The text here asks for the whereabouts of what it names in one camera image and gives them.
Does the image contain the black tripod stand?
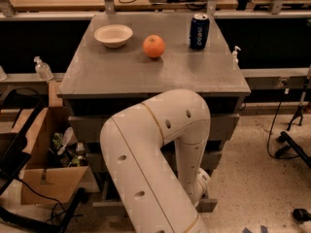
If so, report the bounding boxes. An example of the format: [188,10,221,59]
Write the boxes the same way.
[287,65,311,131]

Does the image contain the black stand frame left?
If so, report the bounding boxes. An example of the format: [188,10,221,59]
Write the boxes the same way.
[0,87,86,233]

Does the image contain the blue pepsi can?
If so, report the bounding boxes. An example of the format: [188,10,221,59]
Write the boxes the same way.
[190,14,210,50]

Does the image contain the grey top drawer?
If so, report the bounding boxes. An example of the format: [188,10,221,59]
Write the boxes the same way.
[69,114,240,143]

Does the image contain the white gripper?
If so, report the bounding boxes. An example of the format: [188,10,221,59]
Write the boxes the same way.
[193,168,211,206]

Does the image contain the black floor cable right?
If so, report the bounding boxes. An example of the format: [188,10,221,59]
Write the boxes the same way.
[265,85,300,160]

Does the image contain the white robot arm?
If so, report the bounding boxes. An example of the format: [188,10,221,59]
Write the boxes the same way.
[100,89,210,233]

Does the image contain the grey bottom drawer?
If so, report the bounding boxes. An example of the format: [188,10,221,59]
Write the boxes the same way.
[93,172,218,215]

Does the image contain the grey drawer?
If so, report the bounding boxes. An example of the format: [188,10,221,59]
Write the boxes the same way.
[86,151,222,173]
[69,114,240,143]
[93,172,218,215]

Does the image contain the small white pump bottle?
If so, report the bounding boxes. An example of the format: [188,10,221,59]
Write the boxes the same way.
[232,46,241,64]

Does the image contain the white paper bowl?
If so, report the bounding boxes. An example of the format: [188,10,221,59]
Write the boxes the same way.
[94,24,133,49]

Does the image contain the black caster wheel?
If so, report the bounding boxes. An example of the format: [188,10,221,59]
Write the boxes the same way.
[293,209,311,222]

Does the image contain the clear sanitizer bottle left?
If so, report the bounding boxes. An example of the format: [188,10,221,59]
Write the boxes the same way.
[34,56,53,81]

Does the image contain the open cardboard box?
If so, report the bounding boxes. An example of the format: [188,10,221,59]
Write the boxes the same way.
[0,107,100,207]

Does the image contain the grey middle drawer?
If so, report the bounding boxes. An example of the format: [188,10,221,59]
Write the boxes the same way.
[86,151,222,173]

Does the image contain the black stand leg right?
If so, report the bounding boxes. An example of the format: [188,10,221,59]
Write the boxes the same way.
[280,131,311,168]

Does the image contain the orange fruit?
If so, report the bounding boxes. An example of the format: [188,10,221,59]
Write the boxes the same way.
[143,35,165,58]

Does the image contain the grey wooden drawer cabinet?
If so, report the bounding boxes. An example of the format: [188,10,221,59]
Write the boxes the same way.
[57,12,252,196]

